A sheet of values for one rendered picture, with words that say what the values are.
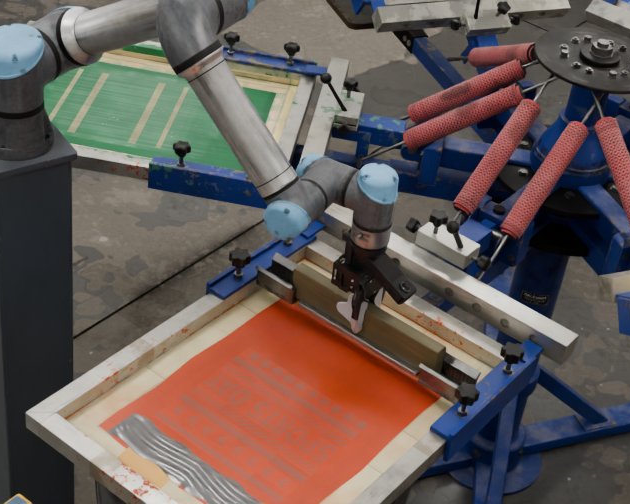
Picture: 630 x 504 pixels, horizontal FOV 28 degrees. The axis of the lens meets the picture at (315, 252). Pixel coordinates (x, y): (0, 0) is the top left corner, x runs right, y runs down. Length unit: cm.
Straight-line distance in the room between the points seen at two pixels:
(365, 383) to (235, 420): 28
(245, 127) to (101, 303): 193
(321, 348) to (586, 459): 148
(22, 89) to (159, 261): 183
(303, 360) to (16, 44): 82
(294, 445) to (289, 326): 33
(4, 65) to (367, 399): 93
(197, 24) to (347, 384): 75
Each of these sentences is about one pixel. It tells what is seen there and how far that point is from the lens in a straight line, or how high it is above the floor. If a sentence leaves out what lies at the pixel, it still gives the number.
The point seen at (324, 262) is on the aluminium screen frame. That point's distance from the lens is 269.
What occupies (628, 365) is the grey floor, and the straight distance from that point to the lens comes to 417.
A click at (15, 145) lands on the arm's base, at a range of 253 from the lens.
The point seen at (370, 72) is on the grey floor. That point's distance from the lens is 544.
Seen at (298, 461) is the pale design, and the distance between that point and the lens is 228.
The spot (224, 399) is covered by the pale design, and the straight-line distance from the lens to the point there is 237.
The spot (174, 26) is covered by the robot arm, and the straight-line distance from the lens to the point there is 219.
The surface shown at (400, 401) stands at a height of 96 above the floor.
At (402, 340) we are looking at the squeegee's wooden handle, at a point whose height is 104.
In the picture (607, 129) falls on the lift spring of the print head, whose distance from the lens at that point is 282.
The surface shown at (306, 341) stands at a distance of 251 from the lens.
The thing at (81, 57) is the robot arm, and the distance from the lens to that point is 253.
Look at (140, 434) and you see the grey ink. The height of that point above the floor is 96.
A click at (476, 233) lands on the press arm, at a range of 274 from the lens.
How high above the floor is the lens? 261
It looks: 37 degrees down
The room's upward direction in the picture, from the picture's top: 8 degrees clockwise
